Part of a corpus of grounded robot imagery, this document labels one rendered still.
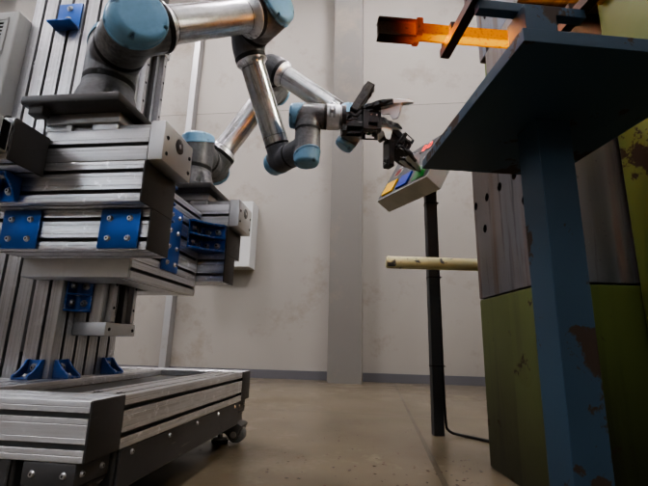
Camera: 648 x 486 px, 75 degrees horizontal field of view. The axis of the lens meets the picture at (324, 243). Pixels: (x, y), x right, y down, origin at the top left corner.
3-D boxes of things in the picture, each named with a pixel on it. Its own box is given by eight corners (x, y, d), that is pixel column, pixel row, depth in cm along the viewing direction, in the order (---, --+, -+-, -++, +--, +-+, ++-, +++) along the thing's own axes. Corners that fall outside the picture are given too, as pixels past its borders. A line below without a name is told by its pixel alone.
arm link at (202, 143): (171, 161, 143) (175, 124, 146) (187, 176, 156) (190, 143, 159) (205, 160, 142) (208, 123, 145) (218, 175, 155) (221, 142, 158)
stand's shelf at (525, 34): (524, 40, 53) (522, 27, 53) (422, 169, 92) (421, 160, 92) (741, 60, 55) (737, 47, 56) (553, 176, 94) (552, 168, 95)
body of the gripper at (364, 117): (379, 141, 127) (339, 139, 127) (379, 115, 129) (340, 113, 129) (384, 127, 120) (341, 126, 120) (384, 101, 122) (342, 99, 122)
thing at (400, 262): (387, 267, 149) (387, 253, 151) (385, 270, 155) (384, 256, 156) (509, 271, 151) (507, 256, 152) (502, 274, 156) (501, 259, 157)
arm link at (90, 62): (127, 103, 109) (134, 58, 112) (146, 80, 99) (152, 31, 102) (75, 84, 101) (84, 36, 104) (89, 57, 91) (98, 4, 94)
